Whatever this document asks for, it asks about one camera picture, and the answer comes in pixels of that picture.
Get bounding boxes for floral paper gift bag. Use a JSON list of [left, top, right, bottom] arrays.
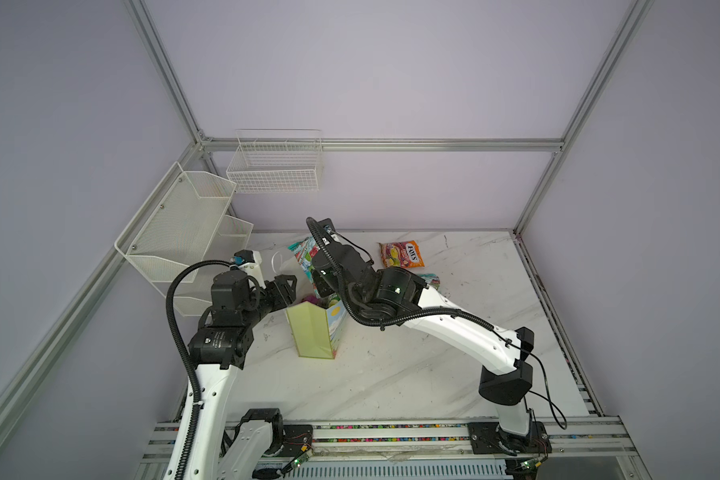
[[269, 248, 349, 361]]

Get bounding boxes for teal Fox's candy bag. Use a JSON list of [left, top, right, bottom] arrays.
[[419, 273, 441, 290], [288, 237, 319, 282]]

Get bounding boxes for magenta snack bag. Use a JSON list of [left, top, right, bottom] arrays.
[[301, 294, 321, 305]]

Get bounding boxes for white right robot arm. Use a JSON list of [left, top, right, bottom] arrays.
[[306, 217, 541, 456]]

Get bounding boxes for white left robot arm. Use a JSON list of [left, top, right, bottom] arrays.
[[164, 260, 297, 479]]

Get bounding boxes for orange Fox's candy bag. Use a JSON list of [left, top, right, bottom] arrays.
[[379, 240, 425, 269]]

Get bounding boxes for white mesh two-tier shelf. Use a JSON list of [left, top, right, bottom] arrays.
[[114, 164, 253, 295]]

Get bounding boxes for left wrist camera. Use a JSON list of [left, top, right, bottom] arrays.
[[233, 250, 265, 286]]

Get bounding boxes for white wire basket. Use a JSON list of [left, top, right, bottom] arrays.
[[226, 129, 323, 194]]

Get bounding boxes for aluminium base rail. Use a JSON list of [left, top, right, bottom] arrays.
[[136, 410, 651, 479]]

